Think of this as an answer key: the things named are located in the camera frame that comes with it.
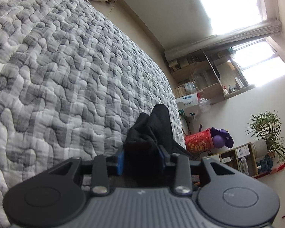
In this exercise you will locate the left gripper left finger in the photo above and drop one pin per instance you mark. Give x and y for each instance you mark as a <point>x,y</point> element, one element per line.
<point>55,196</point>

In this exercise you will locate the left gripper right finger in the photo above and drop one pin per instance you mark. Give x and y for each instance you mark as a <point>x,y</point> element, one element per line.
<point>211,193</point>

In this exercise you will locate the black t-shirt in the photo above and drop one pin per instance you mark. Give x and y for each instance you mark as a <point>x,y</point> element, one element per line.
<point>142,162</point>

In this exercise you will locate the small wooden cubby shelf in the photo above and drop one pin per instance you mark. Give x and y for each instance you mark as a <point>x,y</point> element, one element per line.
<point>241,158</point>

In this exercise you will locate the potted green plant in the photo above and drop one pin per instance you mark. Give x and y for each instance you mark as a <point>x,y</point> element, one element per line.
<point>267,126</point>

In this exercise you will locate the white paper shopping bag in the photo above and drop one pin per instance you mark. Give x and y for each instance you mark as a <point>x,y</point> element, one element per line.
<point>189,106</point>

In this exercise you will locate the grey white quilted blanket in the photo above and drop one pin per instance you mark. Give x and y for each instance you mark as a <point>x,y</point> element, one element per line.
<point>71,85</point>

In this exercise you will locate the wooden shelf unit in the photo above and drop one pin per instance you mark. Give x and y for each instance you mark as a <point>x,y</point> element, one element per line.
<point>216,76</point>

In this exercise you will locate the beige curtain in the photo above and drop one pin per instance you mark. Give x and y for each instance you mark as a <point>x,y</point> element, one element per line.
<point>261,30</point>

